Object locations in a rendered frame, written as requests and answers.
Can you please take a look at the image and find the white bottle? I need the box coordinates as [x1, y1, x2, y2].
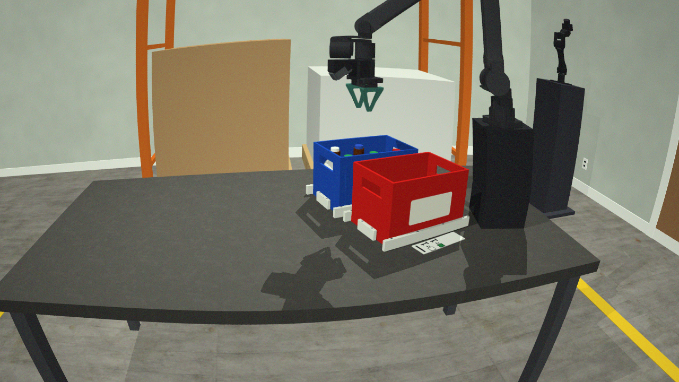
[324, 147, 341, 170]

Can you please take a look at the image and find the blue plastic bottle crate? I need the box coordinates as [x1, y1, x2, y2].
[313, 135, 408, 211]

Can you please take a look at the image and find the white paper pick list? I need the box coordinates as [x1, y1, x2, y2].
[412, 232, 465, 254]

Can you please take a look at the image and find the red crate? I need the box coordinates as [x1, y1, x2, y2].
[351, 152, 465, 244]

